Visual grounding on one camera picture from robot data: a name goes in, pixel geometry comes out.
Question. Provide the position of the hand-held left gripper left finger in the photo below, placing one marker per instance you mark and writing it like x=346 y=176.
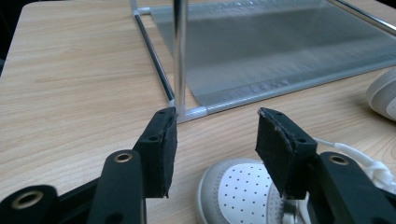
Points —
x=157 y=155

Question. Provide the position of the metal shoe rack grey shelf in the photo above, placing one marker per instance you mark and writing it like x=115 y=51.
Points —
x=249 y=49

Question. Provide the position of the white and grey sneaker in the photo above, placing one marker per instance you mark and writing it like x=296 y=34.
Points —
x=383 y=96
x=239 y=189

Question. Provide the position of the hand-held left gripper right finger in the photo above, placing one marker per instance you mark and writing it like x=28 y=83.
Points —
x=281 y=155

